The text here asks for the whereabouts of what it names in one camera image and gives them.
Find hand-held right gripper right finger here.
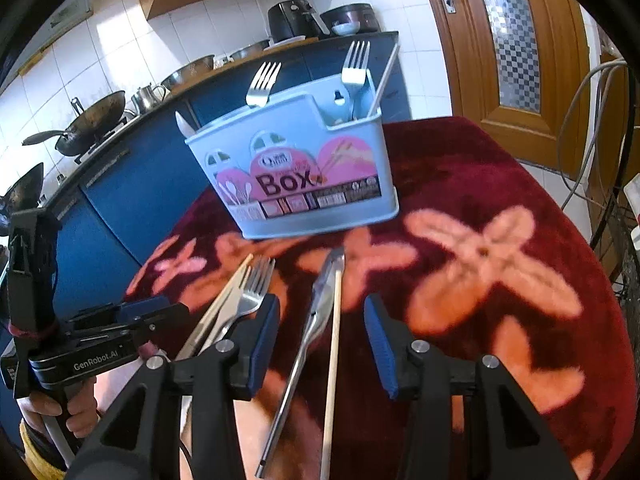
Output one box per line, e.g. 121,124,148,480
364,295,566,480

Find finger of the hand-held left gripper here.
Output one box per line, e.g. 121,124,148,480
125,304,190,333
69,296,173,330

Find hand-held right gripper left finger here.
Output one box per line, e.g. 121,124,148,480
67,294,281,480

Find steel fork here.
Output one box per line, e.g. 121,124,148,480
341,40,372,121
197,256,277,356
246,61,282,109

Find light blue utensil box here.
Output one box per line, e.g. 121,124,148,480
185,72,401,240

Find person's left hand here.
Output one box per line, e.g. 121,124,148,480
22,379,102,438

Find red floral blanket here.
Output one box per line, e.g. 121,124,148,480
125,116,636,480

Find blue base cabinets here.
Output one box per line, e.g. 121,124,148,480
0,30,416,411

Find small dark wok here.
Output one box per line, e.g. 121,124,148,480
0,162,45,211

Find gas stove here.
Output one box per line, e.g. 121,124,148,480
75,110,141,163

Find large dark wok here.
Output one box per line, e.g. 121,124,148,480
22,91,127,157

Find steel kettle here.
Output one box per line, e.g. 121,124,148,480
131,84,167,115

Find steel mixing bowl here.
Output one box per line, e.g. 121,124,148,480
160,55,216,90

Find white power strip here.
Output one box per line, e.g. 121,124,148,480
622,172,640,251

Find wooden door with glass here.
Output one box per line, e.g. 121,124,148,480
415,0,606,181

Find range hood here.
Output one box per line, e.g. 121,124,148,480
0,0,96,91

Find black air fryer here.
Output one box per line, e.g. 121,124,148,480
267,1,321,43

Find dark rice cooker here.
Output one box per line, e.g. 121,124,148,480
320,3,383,36

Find black wire rack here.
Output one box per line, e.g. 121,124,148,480
590,125,640,411

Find grey cables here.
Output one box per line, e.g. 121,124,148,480
560,57,632,211

